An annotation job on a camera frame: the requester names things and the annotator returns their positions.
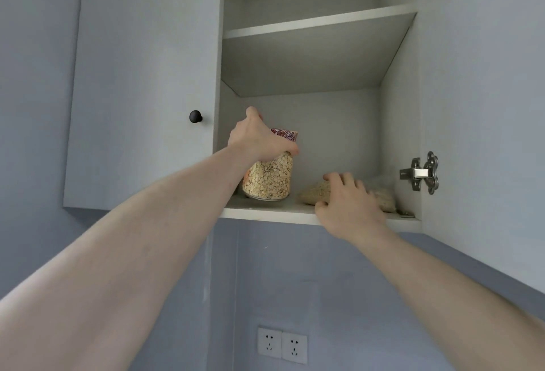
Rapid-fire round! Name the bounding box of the person's right hand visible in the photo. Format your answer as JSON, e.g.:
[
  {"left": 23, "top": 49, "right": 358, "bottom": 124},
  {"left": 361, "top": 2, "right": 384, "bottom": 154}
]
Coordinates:
[{"left": 314, "top": 172, "right": 389, "bottom": 243}]

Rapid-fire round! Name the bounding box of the person's left hand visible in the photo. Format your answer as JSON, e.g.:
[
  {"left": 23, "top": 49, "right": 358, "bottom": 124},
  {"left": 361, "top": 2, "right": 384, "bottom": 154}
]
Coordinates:
[{"left": 227, "top": 107, "right": 300, "bottom": 164}]

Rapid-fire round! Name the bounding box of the glass jar of oats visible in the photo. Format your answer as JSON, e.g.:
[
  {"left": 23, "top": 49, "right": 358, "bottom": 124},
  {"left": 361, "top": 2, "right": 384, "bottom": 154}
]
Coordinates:
[{"left": 242, "top": 129, "right": 299, "bottom": 202}]

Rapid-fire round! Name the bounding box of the person's right forearm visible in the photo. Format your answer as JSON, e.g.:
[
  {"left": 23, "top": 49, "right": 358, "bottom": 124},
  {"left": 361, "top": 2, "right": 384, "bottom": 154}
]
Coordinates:
[{"left": 346, "top": 226, "right": 545, "bottom": 371}]

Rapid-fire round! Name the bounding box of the person's left forearm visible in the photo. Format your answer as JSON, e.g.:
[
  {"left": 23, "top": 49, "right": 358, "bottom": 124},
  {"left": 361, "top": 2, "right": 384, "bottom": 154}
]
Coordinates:
[{"left": 0, "top": 146, "right": 264, "bottom": 371}]

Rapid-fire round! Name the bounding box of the clear plastic bag of oats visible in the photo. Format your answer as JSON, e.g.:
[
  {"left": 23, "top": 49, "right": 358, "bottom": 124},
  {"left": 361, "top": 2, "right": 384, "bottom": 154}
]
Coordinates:
[{"left": 297, "top": 174, "right": 398, "bottom": 214}]

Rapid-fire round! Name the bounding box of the metal cabinet door hinge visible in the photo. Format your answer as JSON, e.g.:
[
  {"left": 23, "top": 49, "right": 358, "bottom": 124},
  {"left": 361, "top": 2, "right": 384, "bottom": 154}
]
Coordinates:
[{"left": 399, "top": 151, "right": 439, "bottom": 195}]

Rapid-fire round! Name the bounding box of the white cabinet shelf board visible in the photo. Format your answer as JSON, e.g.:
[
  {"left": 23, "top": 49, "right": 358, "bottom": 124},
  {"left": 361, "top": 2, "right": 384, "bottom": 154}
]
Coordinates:
[{"left": 221, "top": 3, "right": 419, "bottom": 98}]

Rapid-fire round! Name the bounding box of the open white cabinet door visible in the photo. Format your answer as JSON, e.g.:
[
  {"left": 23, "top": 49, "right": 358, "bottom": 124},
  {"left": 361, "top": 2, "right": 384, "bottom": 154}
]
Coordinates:
[{"left": 415, "top": 0, "right": 545, "bottom": 300}]

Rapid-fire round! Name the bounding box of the closed white cabinet door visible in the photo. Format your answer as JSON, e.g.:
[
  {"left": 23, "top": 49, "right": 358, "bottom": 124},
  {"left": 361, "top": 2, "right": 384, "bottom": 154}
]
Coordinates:
[{"left": 63, "top": 0, "right": 225, "bottom": 210}]

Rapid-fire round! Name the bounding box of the white wall cabinet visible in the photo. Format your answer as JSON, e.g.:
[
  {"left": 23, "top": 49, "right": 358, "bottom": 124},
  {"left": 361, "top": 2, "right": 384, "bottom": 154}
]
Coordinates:
[{"left": 63, "top": 0, "right": 423, "bottom": 234}]

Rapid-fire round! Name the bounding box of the white wall socket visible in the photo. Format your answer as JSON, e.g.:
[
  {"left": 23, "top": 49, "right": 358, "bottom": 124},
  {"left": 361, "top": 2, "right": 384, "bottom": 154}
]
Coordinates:
[
  {"left": 280, "top": 332, "right": 308, "bottom": 365},
  {"left": 257, "top": 327, "right": 283, "bottom": 359}
]

